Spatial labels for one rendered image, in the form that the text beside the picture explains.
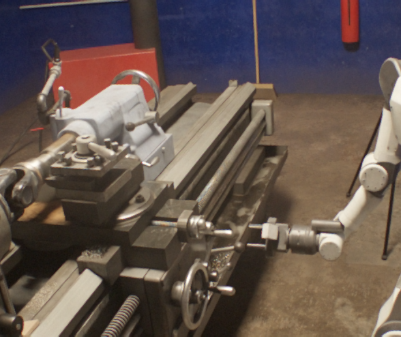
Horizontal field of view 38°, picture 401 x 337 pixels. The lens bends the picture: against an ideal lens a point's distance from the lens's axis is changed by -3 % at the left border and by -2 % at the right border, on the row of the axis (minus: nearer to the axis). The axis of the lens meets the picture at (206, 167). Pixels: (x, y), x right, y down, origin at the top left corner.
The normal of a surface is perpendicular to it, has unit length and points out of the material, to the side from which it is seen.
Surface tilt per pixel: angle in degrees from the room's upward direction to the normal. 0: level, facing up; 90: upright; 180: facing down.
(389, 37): 90
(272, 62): 90
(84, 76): 90
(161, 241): 0
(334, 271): 0
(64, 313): 36
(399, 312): 90
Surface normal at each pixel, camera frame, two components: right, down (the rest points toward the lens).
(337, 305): -0.09, -0.91
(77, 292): 0.48, -0.71
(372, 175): -0.32, 0.31
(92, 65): 0.04, 0.40
